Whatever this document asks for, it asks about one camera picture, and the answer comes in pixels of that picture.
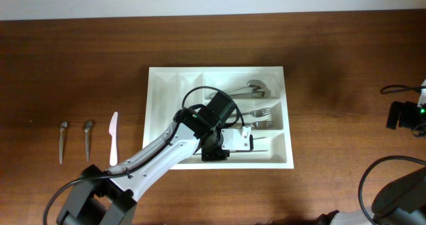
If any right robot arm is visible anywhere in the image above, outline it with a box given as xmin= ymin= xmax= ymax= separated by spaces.
xmin=313 ymin=101 xmax=425 ymax=225

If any small steel teaspoon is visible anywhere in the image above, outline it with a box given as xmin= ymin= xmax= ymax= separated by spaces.
xmin=59 ymin=120 xmax=68 ymax=164
xmin=83 ymin=120 xmax=95 ymax=162

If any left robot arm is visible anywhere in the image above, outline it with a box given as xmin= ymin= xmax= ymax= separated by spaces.
xmin=51 ymin=90 xmax=253 ymax=224

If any white plastic knife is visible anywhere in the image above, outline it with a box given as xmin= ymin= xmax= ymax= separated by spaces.
xmin=108 ymin=112 xmax=118 ymax=166

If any steel tablespoon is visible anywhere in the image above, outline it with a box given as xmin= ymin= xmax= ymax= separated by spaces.
xmin=229 ymin=88 xmax=271 ymax=99
xmin=223 ymin=79 xmax=267 ymax=97

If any steel fork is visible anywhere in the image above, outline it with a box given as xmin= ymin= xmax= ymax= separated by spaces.
xmin=246 ymin=120 xmax=276 ymax=130
xmin=240 ymin=107 xmax=273 ymax=118

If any white plastic cutlery tray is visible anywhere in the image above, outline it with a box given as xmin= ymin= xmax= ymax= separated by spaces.
xmin=143 ymin=67 xmax=294 ymax=170

